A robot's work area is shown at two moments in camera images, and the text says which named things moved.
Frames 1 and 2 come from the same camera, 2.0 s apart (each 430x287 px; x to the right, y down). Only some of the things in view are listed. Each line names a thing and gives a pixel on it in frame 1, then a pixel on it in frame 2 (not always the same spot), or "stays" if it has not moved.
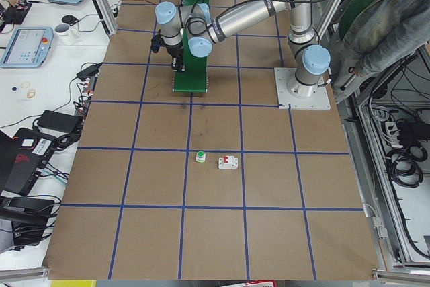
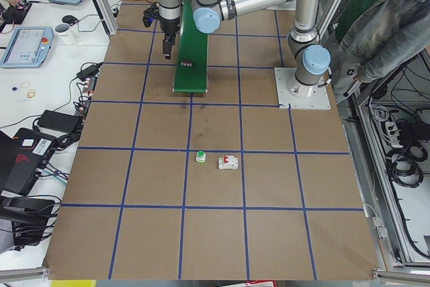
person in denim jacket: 386,16 stays
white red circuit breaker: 228,162 stays
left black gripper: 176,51 → 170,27
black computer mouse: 69,19 stays
